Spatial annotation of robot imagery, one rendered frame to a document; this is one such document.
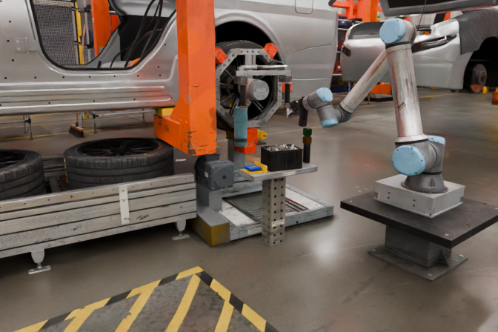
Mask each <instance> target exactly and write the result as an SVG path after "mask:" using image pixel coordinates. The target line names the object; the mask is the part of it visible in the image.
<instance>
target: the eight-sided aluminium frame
mask: <svg viewBox="0 0 498 332"><path fill-rule="evenodd" d="M245 54H248V55H252V54H256V55H258V56H259V58H260V59H261V60H262V61H263V62H264V63H265V64H267V63H268V62H270V61H272V60H273V59H272V58H271V57H270V56H269V55H268V54H267V52H266V51H265V49H239V48H235V49H231V50H230V51H228V53H227V56H228V57H227V58H226V59H225V61H224V62H223V63H222V64H218V65H217V66H216V112H217V113H218V114H219V115H220V116H221V117H222V118H223V119H224V120H225V121H226V122H227V123H228V124H229V125H230V126H231V127H232V128H234V118H233V117H232V116H231V115H230V114H229V113H228V112H227V111H226V110H225V109H224V108H223V107H222V106H221V105H220V78H219V76H220V75H221V74H222V72H223V71H224V70H225V69H226V67H227V66H228V65H229V64H230V63H231V62H232V61H233V60H234V59H235V58H236V56H237V55H245ZM281 103H282V82H279V75H273V101H272V102H271V103H270V105H269V106H268V107H267V109H266V110H265V111H264V112H263V114H262V115H261V116H260V117H259V118H258V119H257V120H252V121H248V127H263V126H264V125H265V124H266V122H267V121H268V119H269V118H270V117H271V116H272V115H273V114H274V113H275V111H276V110H277V109H278V107H280V105H281Z"/></svg>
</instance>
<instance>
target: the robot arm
mask: <svg viewBox="0 0 498 332"><path fill-rule="evenodd" d="M379 37H380V38H381V40H382V41H383V42H384V43H385V49H384V50H383V51H382V52H381V54H380V55H379V56H378V58H377V59H376V60H375V61H374V63H373V64H372V65H371V66H370V67H369V68H368V70H367V71H366V72H365V74H364V75H363V76H362V78H361V79H360V80H359V81H358V82H357V83H356V85H355V86H354V87H353V89H352V90H351V91H350V93H349V94H348V95H347V96H346V97H345V98H344V100H343V101H342V102H341V103H340V104H339V105H338V107H336V108H333V106H332V104H331V101H332V99H333V94H332V92H331V91H330V90H329V89H327V88H326V87H322V88H320V89H318V90H317V91H315V92H313V93H312V94H310V95H308V96H303V97H302V98H301V99H298V100H294V101H293V102H291V103H290V108H291V110H289V108H287V116H286V118H287V119H291V118H293V117H296V116H299V126H300V127H305V126H306V125H307V119H308V111H312V110H315V109H316V110H317V113H318V115H319V119H320V122H321V125H322V127H323V128H329V127H334V126H336V125H338V123H343V122H347V121H348V120H350V118H351V117H352V112H353V111H354V110H355V109H356V108H357V106H358V105H359V104H360V103H361V102H362V100H363V99H364V98H365V97H366V96H367V95H368V94H369V93H370V91H371V90H372V89H373V88H374V86H375V85H376V84H377V83H378V81H379V80H380V79H381V78H382V77H383V76H384V75H385V74H386V72H387V71H388V70H389V73H390V79H391V89H392V95H393V101H394V110H395V116H396V126H397V131H398V137H397V138H396V140H395V147H396V150H395V151H394V153H393V155H392V162H393V166H394V168H395V169H396V170H397V171H398V172H399V173H401V174H403V175H405V176H407V177H406V179H405V186H407V187H409V188H412V189H414V190H421V191H427V192H439V191H442V190H444V188H445V185H444V182H443V179H442V164H443V157H444V151H445V139H444V138H442V137H439V136H429V135H425V134H424V133H423V132H422V122H421V116H420V111H419V100H418V95H417V89H416V79H415V73H414V63H413V57H412V52H411V47H412V45H413V44H414V42H415V39H416V27H415V25H414V24H413V23H412V22H411V21H408V20H402V19H389V20H387V21H386V22H385V23H384V24H383V25H382V26H381V28H380V31H379Z"/></svg>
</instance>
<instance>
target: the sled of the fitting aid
mask: <svg viewBox="0 0 498 332"><path fill-rule="evenodd" d="M258 190H262V181H260V182H252V181H251V180H244V181H239V182H234V186H233V187H229V188H224V190H223V191H222V197H227V196H234V195H239V194H243V193H250V192H254V191H258Z"/></svg>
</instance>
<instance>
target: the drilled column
mask: <svg viewBox="0 0 498 332"><path fill-rule="evenodd" d="M285 188H286V177H281V178H277V179H269V180H264V181H262V242H264V243H265V244H266V245H267V246H269V247H270V248H272V247H275V246H278V245H283V244H284V243H285Z"/></svg>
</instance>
